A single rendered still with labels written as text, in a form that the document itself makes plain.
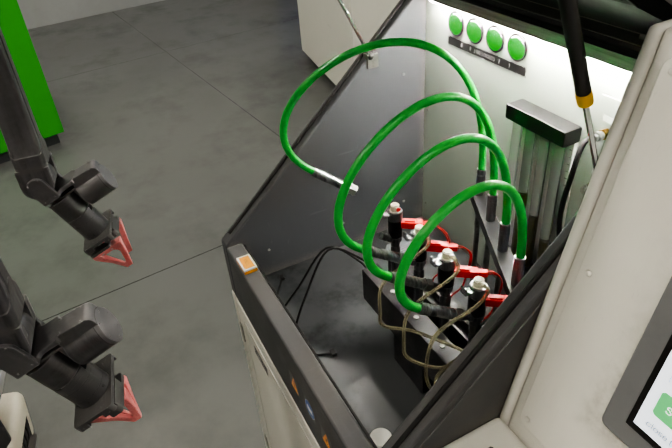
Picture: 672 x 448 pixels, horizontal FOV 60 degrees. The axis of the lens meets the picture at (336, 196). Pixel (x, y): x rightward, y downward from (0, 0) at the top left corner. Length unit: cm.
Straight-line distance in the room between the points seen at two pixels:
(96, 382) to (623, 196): 74
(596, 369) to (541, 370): 9
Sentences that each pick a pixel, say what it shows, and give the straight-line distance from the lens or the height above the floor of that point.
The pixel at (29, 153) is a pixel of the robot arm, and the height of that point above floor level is 128.
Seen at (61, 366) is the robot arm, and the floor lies 116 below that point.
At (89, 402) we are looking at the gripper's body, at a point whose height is 108.
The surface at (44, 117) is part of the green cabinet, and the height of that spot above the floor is 22.
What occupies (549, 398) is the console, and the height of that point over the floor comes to 107.
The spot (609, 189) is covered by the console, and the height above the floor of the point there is 137.
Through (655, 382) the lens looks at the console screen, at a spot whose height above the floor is 121.
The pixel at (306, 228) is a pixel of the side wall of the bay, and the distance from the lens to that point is 142.
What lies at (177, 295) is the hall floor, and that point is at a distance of 274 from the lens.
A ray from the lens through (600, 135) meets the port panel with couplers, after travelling 101.
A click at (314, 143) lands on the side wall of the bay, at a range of 131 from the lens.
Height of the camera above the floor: 176
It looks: 33 degrees down
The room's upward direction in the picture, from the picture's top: 5 degrees counter-clockwise
